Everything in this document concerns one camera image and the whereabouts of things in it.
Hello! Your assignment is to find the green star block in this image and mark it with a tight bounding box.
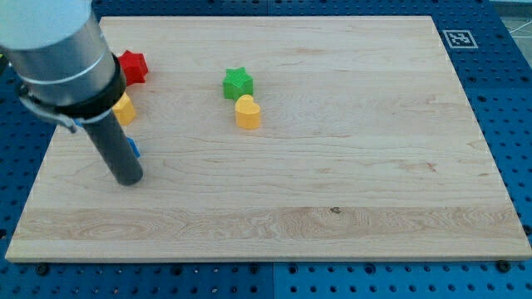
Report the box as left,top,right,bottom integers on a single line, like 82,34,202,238
222,67,254,100

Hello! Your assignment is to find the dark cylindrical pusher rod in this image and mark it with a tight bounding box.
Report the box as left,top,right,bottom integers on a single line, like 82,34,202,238
80,110,143,186

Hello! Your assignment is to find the red star block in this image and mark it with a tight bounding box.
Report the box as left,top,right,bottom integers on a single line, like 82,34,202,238
118,50,149,86

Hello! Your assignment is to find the wooden board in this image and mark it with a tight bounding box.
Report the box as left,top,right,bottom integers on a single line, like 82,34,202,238
6,16,531,263

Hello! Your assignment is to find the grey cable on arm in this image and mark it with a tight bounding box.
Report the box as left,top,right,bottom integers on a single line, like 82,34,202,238
16,85,84,135

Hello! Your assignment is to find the blue block behind rod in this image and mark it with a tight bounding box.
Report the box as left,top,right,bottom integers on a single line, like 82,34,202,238
126,137,140,158

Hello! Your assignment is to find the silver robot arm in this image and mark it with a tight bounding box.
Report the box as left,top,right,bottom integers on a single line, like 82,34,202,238
1,0,125,122

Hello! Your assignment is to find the white fiducial marker tag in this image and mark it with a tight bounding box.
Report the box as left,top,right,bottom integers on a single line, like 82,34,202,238
443,30,478,49

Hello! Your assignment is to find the yellow heart block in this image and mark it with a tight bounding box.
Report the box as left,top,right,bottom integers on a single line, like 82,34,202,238
234,95,261,130

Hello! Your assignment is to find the yellow block behind arm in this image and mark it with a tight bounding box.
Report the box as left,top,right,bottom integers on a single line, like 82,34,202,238
112,92,137,125

